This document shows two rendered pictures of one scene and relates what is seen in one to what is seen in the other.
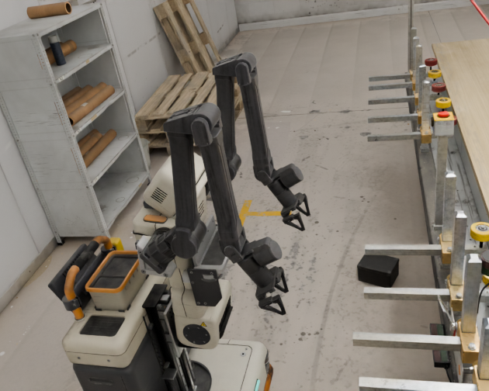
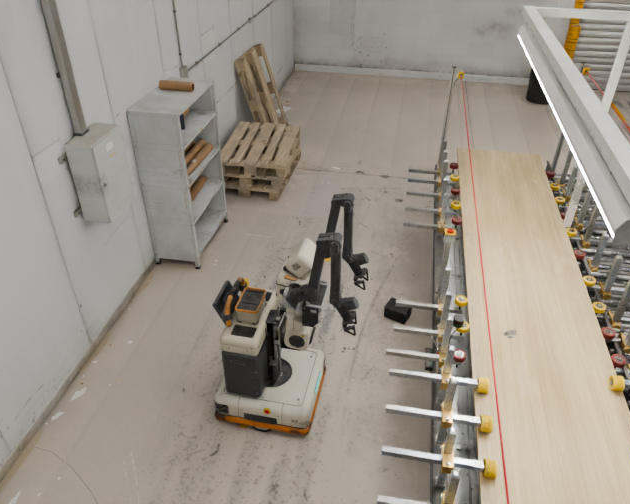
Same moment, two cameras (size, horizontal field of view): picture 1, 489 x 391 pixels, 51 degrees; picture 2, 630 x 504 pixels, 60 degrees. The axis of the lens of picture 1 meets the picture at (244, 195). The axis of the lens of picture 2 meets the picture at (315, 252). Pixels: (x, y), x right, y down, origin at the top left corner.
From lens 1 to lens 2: 1.66 m
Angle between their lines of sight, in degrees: 8
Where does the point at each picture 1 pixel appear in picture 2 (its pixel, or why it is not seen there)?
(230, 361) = (303, 360)
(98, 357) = (241, 348)
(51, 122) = (174, 176)
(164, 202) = (298, 270)
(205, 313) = (304, 330)
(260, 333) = (315, 345)
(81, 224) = (179, 251)
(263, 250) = (350, 303)
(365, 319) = (385, 342)
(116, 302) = (252, 319)
